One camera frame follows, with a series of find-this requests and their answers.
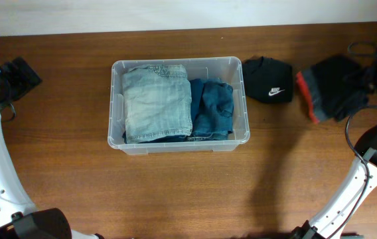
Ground black shorts red waistband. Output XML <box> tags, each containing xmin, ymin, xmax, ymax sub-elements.
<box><xmin>295</xmin><ymin>55</ymin><xmax>368</xmax><ymax>123</ymax></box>

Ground light blue jeans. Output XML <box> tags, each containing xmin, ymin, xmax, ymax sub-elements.
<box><xmin>121</xmin><ymin>64</ymin><xmax>192</xmax><ymax>144</ymax></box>

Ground clear plastic storage container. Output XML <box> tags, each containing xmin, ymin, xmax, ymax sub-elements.
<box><xmin>108</xmin><ymin>56</ymin><xmax>250</xmax><ymax>155</ymax></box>

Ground dark blue jeans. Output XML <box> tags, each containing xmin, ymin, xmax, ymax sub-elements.
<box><xmin>187</xmin><ymin>78</ymin><xmax>234</xmax><ymax>141</ymax></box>

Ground dark blue teal cloth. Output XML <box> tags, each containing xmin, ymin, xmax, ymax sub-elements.
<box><xmin>123</xmin><ymin>79</ymin><xmax>202</xmax><ymax>144</ymax></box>

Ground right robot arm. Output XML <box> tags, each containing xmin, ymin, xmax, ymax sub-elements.
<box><xmin>290</xmin><ymin>55</ymin><xmax>377</xmax><ymax>238</ymax></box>

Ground black Nike shirt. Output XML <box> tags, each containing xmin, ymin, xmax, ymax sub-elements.
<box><xmin>242</xmin><ymin>56</ymin><xmax>293</xmax><ymax>104</ymax></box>

